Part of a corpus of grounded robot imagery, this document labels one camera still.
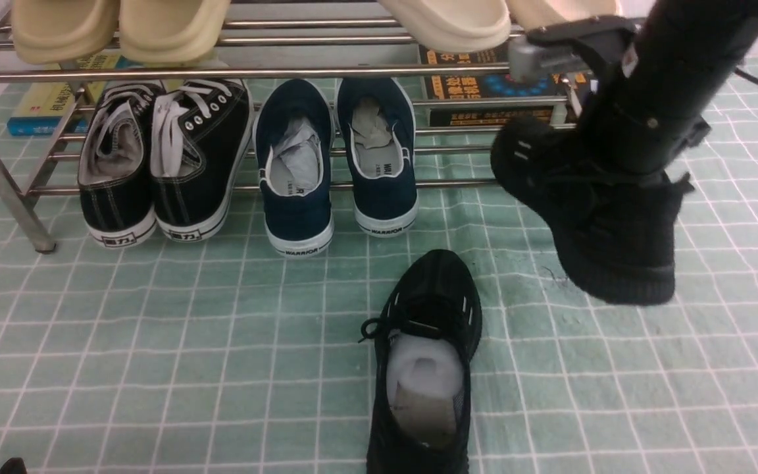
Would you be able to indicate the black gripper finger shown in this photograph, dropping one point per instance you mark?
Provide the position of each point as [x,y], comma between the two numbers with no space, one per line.
[14,465]

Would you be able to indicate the black knit sneaker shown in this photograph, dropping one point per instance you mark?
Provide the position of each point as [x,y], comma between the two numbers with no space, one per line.
[613,231]
[424,341]

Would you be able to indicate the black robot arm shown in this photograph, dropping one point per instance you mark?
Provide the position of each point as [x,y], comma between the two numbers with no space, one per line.
[640,117]

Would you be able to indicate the stainless steel shoe rack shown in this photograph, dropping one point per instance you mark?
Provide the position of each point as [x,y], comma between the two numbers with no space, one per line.
[57,169]

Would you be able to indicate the navy slip-on shoe left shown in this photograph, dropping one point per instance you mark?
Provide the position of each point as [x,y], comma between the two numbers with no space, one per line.
[293,136]

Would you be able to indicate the navy slip-on shoe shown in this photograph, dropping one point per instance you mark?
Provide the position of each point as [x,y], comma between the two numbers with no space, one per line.
[377,123]
[293,136]

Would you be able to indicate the navy slip-on shoe right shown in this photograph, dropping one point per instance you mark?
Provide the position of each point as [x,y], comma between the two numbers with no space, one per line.
[377,123]

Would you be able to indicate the green checkered floor mat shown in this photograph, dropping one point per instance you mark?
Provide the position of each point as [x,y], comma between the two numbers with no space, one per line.
[225,357]

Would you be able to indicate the black canvas sneaker left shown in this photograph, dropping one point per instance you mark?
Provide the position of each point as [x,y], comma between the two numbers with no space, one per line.
[113,176]

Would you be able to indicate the black canvas sneaker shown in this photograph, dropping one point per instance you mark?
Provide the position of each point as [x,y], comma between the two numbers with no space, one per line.
[113,176]
[199,134]

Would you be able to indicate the yellow blue book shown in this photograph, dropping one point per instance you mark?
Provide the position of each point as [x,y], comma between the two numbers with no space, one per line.
[43,105]

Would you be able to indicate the black canvas sneaker right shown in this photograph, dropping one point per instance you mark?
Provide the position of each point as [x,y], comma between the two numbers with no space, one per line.
[199,134]

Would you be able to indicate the tan slipper far left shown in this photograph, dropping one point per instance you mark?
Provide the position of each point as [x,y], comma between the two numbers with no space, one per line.
[60,31]

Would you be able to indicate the tan slipper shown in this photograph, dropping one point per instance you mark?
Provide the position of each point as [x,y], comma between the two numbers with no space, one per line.
[170,31]
[60,31]

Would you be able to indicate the cream slipper inner right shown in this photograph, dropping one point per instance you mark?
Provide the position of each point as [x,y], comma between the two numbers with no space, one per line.
[453,26]

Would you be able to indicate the cream slipper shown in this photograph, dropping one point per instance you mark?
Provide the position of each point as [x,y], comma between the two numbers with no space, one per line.
[453,26]
[534,14]

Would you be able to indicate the black orange book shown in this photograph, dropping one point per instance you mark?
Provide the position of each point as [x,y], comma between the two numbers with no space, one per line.
[492,100]

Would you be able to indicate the cream slipper far right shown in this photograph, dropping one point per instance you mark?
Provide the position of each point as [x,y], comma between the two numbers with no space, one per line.
[534,14]

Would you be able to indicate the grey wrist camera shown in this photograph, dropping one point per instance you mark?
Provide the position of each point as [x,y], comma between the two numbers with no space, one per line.
[592,44]

